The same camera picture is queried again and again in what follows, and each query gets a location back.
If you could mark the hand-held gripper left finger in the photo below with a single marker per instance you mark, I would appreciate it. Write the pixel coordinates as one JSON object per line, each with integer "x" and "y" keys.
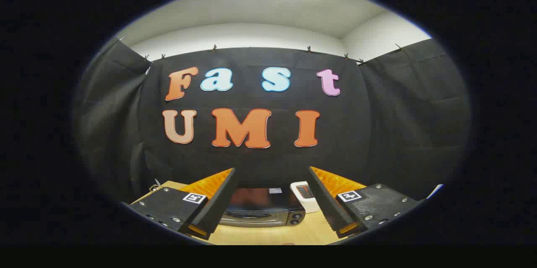
{"x": 218, "y": 203}

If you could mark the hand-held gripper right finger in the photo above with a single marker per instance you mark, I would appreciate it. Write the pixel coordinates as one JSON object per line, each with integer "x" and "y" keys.
{"x": 327, "y": 203}

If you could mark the black toaster oven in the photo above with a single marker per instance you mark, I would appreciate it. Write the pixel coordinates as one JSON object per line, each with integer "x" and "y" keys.
{"x": 260, "y": 205}

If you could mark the white slot toaster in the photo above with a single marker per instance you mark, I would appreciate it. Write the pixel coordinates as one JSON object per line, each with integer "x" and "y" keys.
{"x": 309, "y": 205}

